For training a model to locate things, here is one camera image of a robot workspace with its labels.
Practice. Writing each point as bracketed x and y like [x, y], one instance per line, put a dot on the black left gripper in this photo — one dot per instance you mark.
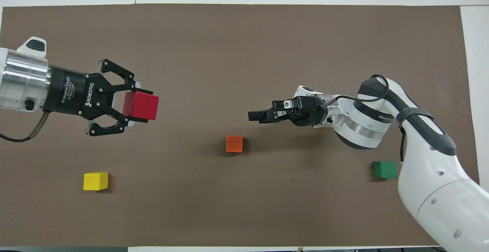
[76, 91]

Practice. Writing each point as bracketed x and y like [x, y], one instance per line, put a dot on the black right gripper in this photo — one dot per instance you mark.
[301, 111]

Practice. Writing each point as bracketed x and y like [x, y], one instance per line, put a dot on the red cube block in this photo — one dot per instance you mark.
[140, 106]

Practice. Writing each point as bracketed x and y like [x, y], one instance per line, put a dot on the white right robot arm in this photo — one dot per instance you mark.
[431, 175]

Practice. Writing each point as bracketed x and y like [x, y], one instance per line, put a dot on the orange cube block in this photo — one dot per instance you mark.
[234, 144]

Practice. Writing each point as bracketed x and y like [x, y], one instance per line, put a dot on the yellow cube block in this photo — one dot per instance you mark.
[95, 181]

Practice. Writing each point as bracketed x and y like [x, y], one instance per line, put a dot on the green cube block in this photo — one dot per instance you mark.
[385, 170]

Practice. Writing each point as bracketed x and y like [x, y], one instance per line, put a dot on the brown table mat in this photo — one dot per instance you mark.
[244, 53]

